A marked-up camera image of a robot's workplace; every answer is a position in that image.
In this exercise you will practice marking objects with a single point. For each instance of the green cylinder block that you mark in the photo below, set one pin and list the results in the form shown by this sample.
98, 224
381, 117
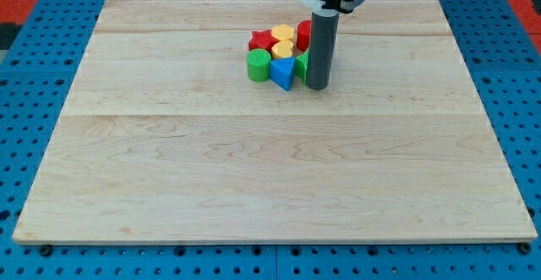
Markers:
258, 65

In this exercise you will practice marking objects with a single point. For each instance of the blue triangle block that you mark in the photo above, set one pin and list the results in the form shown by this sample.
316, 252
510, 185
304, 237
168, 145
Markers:
282, 72

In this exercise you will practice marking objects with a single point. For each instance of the green ridged block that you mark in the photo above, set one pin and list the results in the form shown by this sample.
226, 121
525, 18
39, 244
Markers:
301, 66

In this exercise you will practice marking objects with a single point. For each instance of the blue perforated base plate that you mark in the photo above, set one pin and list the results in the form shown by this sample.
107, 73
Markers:
41, 63

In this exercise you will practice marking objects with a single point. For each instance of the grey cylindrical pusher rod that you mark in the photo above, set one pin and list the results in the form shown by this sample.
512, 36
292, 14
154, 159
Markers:
321, 50

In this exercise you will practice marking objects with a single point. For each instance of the red cylinder block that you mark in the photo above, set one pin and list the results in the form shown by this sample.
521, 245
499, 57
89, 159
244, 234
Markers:
303, 35

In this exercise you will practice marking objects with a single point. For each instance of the red star block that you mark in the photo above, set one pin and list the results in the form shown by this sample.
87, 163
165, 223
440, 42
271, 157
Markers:
262, 40

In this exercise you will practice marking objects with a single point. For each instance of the light wooden board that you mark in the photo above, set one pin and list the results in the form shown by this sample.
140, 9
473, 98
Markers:
163, 138

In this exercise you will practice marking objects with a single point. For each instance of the yellow heart block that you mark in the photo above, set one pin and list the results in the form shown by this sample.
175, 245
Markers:
282, 49

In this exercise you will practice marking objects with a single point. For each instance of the yellow hexagon block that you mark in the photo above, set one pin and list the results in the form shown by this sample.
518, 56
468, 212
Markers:
283, 32

